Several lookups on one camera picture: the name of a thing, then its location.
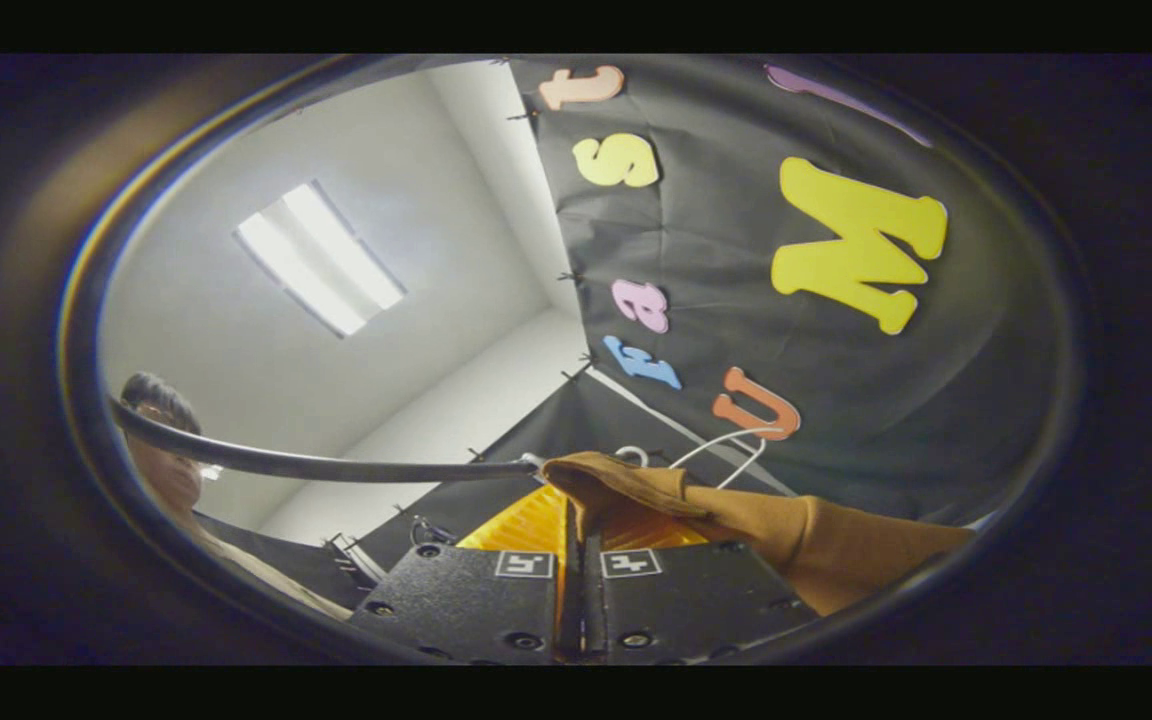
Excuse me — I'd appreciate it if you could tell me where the person's head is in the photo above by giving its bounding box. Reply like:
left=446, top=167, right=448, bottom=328
left=119, top=372, right=209, bottom=531

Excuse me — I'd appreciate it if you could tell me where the black backdrop cloth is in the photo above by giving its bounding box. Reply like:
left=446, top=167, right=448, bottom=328
left=196, top=55, right=1072, bottom=601

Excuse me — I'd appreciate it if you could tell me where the person's light shirt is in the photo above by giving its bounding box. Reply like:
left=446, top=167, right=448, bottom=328
left=198, top=525, right=357, bottom=623

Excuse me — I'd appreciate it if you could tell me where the large rectangular ceiling light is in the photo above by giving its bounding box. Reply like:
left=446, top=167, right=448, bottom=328
left=234, top=180, right=407, bottom=339

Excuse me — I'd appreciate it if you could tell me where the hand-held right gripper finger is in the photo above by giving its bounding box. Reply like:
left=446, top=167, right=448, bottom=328
left=578, top=500, right=822, bottom=665
left=349, top=487, right=577, bottom=665

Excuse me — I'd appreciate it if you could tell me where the black clothes rack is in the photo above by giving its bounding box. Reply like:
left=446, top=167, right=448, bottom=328
left=111, top=400, right=542, bottom=484

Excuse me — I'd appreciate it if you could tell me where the brown jacket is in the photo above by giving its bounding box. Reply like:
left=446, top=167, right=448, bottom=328
left=541, top=450, right=977, bottom=616

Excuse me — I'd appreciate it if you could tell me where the row of black cloth clips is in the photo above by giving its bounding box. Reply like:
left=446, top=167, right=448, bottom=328
left=391, top=55, right=602, bottom=516

